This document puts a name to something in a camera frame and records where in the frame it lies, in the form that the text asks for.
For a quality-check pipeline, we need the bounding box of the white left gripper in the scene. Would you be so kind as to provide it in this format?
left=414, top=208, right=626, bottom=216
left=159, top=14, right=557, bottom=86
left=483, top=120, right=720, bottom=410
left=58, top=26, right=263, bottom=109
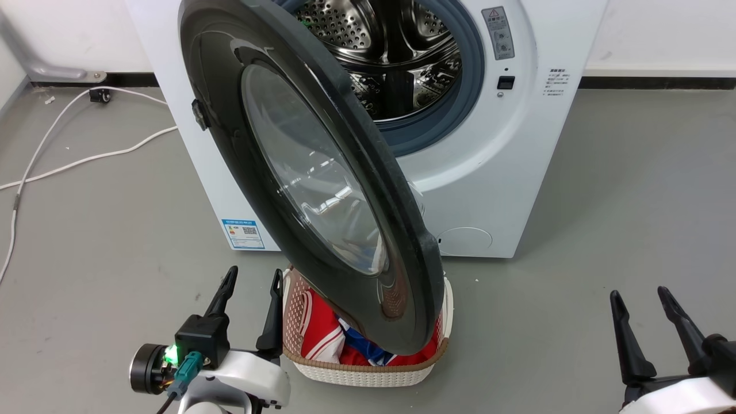
left=177, top=265, right=292, bottom=414

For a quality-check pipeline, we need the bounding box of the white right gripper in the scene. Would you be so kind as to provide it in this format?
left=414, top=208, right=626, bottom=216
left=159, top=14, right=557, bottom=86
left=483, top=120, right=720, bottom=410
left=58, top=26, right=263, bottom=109
left=609, top=286, right=736, bottom=414

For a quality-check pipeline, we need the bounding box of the black round washing machine door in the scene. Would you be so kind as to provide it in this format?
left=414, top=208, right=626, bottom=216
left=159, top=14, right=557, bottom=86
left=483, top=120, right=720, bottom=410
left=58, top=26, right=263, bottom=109
left=177, top=0, right=445, bottom=357

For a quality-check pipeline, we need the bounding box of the white washing machine body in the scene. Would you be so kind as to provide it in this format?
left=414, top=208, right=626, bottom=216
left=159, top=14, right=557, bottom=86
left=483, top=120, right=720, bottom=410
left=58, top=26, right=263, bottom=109
left=124, top=0, right=610, bottom=259

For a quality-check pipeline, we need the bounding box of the grey rubber door gasket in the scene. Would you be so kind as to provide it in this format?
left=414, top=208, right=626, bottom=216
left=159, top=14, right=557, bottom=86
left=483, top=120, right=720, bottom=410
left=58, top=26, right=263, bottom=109
left=275, top=0, right=486, bottom=158

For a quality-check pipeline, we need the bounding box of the blue energy label sticker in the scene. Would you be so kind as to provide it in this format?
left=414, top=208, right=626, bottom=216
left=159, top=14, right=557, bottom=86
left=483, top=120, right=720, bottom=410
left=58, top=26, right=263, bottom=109
left=221, top=218, right=267, bottom=251

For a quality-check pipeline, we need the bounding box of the red white striped garment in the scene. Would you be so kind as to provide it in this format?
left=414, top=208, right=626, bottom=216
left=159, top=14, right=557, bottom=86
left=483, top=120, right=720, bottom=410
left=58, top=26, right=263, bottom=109
left=300, top=288, right=441, bottom=367

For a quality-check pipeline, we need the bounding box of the blue white garment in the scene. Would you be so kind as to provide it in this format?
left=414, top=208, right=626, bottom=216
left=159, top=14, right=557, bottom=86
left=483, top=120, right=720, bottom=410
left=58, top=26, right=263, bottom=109
left=336, top=316, right=398, bottom=366

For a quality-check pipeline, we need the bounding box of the white woven laundry basket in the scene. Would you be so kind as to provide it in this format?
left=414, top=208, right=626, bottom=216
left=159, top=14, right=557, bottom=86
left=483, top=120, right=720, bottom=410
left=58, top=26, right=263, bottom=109
left=281, top=267, right=455, bottom=388

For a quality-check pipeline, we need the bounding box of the round white filter cover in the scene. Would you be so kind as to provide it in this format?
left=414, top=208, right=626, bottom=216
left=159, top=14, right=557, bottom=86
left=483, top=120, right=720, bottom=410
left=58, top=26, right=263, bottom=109
left=436, top=227, right=494, bottom=258

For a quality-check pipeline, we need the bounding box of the small printed text sticker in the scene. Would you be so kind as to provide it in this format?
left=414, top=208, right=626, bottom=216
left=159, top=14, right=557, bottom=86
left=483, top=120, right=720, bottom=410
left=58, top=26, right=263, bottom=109
left=543, top=67, right=572, bottom=97

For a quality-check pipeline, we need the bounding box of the stainless steel washer drum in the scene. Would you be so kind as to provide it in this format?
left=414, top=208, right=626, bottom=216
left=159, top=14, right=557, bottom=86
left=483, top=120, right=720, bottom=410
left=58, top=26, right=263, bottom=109
left=287, top=0, right=464, bottom=123

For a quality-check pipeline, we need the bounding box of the grey warning sticker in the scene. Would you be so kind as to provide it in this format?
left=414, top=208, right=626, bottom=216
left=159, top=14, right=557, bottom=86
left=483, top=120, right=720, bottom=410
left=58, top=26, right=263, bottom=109
left=481, top=6, right=516, bottom=61

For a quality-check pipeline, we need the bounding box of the green cable connector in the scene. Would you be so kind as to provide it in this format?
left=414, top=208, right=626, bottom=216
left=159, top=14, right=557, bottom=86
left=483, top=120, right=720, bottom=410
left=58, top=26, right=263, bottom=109
left=167, top=351, right=204, bottom=400

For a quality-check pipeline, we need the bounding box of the long white floor cable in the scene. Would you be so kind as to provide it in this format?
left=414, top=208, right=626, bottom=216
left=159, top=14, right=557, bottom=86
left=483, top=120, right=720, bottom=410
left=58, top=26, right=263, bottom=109
left=0, top=86, right=168, bottom=283

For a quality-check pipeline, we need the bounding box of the grey drain hose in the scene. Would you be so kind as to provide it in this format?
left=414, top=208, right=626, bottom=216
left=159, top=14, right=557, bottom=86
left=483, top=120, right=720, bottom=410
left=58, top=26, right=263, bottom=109
left=0, top=9, right=108, bottom=83

